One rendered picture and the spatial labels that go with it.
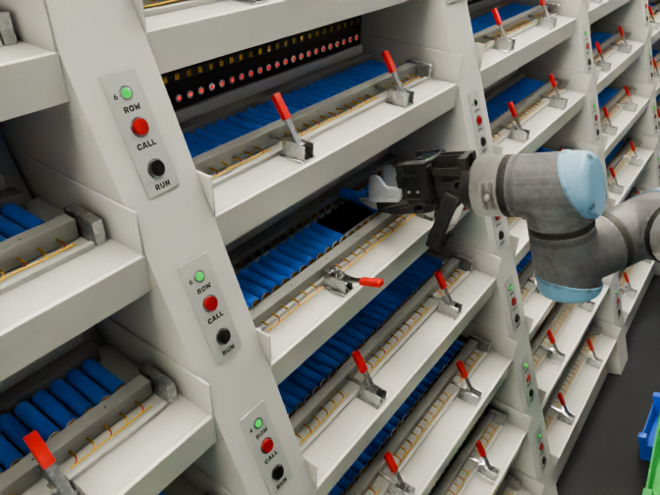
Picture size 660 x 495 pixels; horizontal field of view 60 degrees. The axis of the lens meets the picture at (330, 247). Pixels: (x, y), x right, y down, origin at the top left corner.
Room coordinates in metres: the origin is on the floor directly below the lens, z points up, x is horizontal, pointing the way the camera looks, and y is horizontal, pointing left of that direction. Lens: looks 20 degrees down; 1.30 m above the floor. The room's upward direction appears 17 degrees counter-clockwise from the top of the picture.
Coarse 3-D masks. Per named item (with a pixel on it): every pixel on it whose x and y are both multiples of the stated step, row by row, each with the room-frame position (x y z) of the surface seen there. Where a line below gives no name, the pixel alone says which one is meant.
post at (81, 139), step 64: (64, 0) 0.58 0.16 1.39; (128, 0) 0.62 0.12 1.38; (64, 64) 0.56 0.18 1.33; (128, 64) 0.60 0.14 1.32; (0, 128) 0.69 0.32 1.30; (64, 128) 0.59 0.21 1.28; (128, 192) 0.57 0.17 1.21; (192, 192) 0.62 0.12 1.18; (192, 256) 0.59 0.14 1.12; (128, 320) 0.63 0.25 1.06; (192, 320) 0.57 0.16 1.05; (256, 384) 0.61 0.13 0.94
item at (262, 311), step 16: (368, 224) 0.89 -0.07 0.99; (384, 224) 0.91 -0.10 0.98; (352, 240) 0.85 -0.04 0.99; (368, 240) 0.88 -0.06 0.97; (336, 256) 0.81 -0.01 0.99; (304, 272) 0.77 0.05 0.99; (320, 272) 0.78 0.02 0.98; (288, 288) 0.74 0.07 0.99; (304, 288) 0.76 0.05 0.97; (320, 288) 0.76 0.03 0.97; (256, 304) 0.71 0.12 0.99; (272, 304) 0.71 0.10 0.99; (256, 320) 0.68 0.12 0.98
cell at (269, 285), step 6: (246, 270) 0.79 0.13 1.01; (246, 276) 0.78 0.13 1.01; (252, 276) 0.78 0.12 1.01; (258, 276) 0.77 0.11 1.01; (252, 282) 0.77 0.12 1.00; (258, 282) 0.77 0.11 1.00; (264, 282) 0.76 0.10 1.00; (270, 282) 0.76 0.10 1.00; (264, 288) 0.76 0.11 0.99; (270, 288) 0.75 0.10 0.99
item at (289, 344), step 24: (408, 144) 1.15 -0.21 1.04; (360, 168) 1.08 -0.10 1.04; (312, 192) 0.97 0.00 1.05; (408, 216) 0.96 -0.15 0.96; (240, 240) 0.85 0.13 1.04; (384, 240) 0.89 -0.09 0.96; (408, 240) 0.89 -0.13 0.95; (360, 264) 0.83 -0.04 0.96; (384, 264) 0.82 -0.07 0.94; (408, 264) 0.88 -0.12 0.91; (360, 288) 0.77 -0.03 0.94; (384, 288) 0.83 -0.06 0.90; (288, 312) 0.72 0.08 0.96; (312, 312) 0.72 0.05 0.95; (336, 312) 0.73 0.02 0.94; (264, 336) 0.62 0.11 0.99; (288, 336) 0.68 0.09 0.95; (312, 336) 0.69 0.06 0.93; (288, 360) 0.66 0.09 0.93
